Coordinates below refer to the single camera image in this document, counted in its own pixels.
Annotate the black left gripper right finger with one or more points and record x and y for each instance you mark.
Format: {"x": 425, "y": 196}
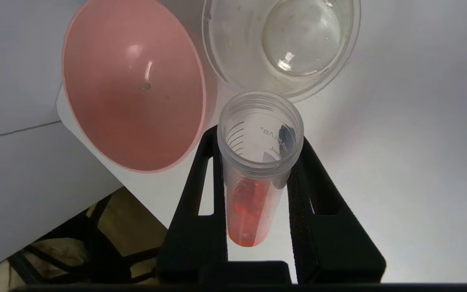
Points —
{"x": 330, "y": 251}

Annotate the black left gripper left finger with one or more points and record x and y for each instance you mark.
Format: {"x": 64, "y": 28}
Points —
{"x": 193, "y": 243}

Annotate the red pigment test tube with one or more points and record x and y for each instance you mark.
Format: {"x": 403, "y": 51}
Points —
{"x": 249, "y": 211}

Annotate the clear glass beaker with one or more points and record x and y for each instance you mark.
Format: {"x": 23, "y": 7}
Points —
{"x": 298, "y": 44}

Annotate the black office chair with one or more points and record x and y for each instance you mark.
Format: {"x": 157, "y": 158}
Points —
{"x": 95, "y": 251}

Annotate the pink plastic bowl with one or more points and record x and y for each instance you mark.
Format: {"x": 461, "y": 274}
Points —
{"x": 136, "y": 93}

